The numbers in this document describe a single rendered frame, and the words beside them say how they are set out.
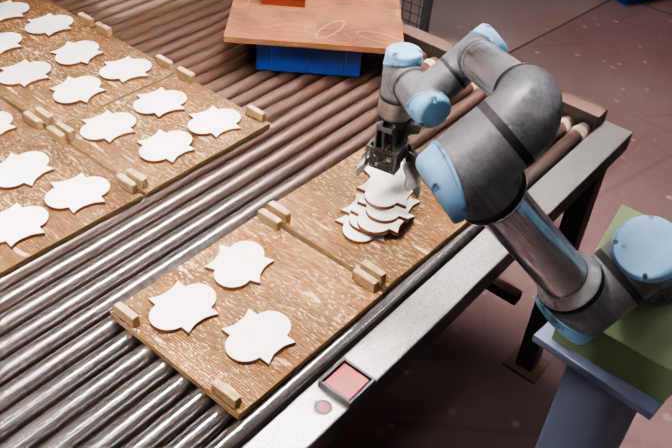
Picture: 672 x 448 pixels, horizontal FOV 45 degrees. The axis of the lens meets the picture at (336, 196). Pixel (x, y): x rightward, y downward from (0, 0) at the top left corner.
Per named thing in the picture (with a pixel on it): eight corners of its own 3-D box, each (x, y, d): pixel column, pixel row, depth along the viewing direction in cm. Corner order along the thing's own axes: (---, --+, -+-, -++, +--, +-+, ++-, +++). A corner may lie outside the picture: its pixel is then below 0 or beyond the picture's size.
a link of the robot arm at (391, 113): (388, 83, 170) (424, 95, 167) (386, 101, 173) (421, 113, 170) (373, 98, 164) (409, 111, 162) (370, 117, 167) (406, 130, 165)
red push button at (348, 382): (369, 384, 149) (370, 380, 148) (348, 404, 145) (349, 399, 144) (344, 367, 151) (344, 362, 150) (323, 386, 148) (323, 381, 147)
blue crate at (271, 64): (360, 29, 258) (363, -1, 251) (361, 78, 233) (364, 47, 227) (262, 21, 257) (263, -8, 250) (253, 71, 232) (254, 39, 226)
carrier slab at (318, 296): (382, 297, 165) (383, 292, 164) (238, 421, 140) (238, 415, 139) (259, 219, 182) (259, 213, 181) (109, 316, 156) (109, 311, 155)
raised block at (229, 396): (241, 405, 140) (241, 395, 139) (234, 411, 139) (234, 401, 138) (217, 386, 143) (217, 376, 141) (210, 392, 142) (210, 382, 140)
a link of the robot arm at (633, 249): (703, 263, 144) (703, 250, 132) (641, 310, 146) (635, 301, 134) (656, 213, 149) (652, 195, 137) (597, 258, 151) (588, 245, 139)
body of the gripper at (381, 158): (362, 166, 174) (368, 119, 166) (379, 147, 180) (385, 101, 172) (394, 179, 171) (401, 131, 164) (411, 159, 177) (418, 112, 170)
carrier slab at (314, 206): (491, 206, 192) (492, 201, 191) (383, 294, 166) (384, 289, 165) (376, 143, 208) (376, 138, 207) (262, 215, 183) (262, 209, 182)
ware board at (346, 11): (396, -20, 264) (397, -25, 263) (404, 55, 225) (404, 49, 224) (242, -32, 263) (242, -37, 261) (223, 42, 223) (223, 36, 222)
